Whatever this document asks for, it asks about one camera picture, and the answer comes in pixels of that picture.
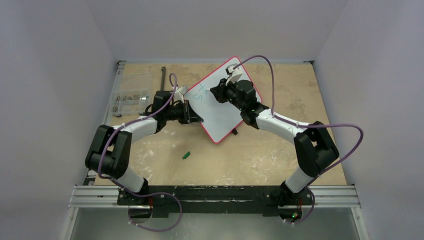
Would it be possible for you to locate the green marker cap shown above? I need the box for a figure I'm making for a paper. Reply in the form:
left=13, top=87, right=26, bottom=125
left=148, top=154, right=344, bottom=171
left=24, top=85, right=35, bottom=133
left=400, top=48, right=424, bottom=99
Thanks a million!
left=182, top=151, right=191, bottom=160

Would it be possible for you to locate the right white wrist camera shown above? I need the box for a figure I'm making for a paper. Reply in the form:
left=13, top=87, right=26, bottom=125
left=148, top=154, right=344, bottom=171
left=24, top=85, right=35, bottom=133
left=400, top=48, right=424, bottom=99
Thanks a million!
left=225, top=64, right=243, bottom=86

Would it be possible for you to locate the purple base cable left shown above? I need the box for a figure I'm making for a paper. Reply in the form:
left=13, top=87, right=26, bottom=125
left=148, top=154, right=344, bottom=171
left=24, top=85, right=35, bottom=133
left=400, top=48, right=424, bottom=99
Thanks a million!
left=128, top=192, right=184, bottom=233

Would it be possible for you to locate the pink framed whiteboard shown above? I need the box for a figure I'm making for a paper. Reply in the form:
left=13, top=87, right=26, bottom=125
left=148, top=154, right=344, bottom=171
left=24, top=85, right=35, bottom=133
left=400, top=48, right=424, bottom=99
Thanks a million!
left=184, top=56, right=243, bottom=144

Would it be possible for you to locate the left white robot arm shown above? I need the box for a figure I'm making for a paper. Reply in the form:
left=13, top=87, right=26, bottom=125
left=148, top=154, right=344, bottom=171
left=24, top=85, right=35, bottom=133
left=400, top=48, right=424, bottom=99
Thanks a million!
left=85, top=90, right=203, bottom=205

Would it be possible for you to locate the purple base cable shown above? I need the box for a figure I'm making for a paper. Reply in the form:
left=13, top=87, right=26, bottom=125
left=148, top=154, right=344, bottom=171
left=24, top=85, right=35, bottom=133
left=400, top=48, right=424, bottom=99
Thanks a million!
left=282, top=188, right=316, bottom=226
left=128, top=192, right=184, bottom=233

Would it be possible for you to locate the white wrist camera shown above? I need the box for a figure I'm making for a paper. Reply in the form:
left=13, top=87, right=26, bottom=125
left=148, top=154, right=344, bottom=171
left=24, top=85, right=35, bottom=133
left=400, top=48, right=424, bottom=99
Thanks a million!
left=173, top=85, right=188, bottom=103
left=225, top=64, right=243, bottom=86

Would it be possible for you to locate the clear plastic screw box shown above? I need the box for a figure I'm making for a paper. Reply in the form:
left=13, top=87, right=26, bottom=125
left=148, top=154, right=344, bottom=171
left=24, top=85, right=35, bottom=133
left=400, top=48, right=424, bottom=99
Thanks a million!
left=109, top=73, right=153, bottom=117

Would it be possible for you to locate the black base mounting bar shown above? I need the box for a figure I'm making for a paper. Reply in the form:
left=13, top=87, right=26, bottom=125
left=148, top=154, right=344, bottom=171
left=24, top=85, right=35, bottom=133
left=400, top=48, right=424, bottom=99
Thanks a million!
left=117, top=185, right=314, bottom=221

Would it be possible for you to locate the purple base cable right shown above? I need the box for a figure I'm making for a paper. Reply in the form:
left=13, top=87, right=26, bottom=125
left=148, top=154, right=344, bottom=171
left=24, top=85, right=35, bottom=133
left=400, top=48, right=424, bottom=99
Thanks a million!
left=282, top=188, right=316, bottom=226

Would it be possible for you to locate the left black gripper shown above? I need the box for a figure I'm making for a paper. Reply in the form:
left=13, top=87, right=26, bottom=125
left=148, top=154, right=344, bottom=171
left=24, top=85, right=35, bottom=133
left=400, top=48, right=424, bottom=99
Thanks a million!
left=164, top=100, right=203, bottom=125

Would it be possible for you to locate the dark metal bracket tool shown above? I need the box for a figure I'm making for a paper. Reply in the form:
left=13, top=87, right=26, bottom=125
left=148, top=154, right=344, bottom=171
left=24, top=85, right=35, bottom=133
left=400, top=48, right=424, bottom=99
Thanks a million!
left=160, top=66, right=166, bottom=91

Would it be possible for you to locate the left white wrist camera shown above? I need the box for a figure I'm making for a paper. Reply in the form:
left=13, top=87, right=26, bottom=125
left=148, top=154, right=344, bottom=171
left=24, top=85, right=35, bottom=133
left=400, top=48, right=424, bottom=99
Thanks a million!
left=173, top=85, right=188, bottom=103

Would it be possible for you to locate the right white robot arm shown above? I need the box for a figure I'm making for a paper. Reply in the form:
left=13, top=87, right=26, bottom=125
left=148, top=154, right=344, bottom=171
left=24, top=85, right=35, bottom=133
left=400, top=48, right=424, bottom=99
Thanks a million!
left=210, top=78, right=340, bottom=204

